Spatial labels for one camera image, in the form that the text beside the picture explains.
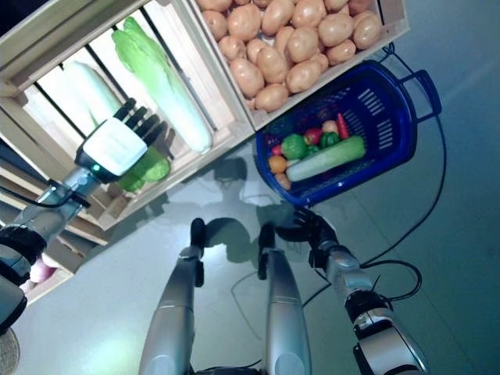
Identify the small orange fruit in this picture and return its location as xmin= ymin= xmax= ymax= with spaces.
xmin=268 ymin=155 xmax=288 ymax=174

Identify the purple white onion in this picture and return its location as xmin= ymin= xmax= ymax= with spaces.
xmin=21 ymin=253 xmax=55 ymax=292

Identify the silver left robot leg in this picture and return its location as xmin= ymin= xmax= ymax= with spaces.
xmin=138 ymin=245 xmax=206 ymax=375

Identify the silver robot leg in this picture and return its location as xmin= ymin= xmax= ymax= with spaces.
xmin=257 ymin=248 xmax=313 ymax=375
xmin=138 ymin=245 xmax=206 ymax=375

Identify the slatted wooden cabbage crate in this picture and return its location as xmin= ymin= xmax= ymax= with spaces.
xmin=0 ymin=0 xmax=257 ymax=231

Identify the wooden potato crate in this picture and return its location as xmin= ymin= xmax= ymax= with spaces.
xmin=187 ymin=0 xmax=411 ymax=132

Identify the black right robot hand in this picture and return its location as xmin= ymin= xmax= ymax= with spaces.
xmin=275 ymin=209 xmax=340 ymax=254

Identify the small red chilli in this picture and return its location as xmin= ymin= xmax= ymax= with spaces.
xmin=336 ymin=112 xmax=350 ymax=140

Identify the brown potato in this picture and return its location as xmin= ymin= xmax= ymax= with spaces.
xmin=285 ymin=60 xmax=323 ymax=94
xmin=353 ymin=10 xmax=382 ymax=51
xmin=287 ymin=27 xmax=320 ymax=63
xmin=256 ymin=46 xmax=289 ymax=84
xmin=229 ymin=57 xmax=266 ymax=98
xmin=318 ymin=13 xmax=355 ymax=47
xmin=254 ymin=84 xmax=290 ymax=111
xmin=326 ymin=38 xmax=356 ymax=66

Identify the black tether cable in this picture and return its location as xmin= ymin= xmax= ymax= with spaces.
xmin=302 ymin=42 xmax=448 ymax=309

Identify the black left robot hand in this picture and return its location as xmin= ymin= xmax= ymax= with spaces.
xmin=73 ymin=99 xmax=171 ymax=184

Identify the round green pepper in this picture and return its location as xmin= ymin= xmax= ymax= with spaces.
xmin=280 ymin=134 xmax=308 ymax=160

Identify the blue plastic shopping basket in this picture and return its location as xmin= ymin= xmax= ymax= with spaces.
xmin=254 ymin=60 xmax=442 ymax=208

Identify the silver right robot leg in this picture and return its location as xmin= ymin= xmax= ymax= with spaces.
xmin=257 ymin=248 xmax=313 ymax=375

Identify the black right robot foot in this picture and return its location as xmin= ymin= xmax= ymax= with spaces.
xmin=259 ymin=223 xmax=277 ymax=255

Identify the red tomato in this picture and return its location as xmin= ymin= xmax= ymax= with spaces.
xmin=304 ymin=127 xmax=324 ymax=146

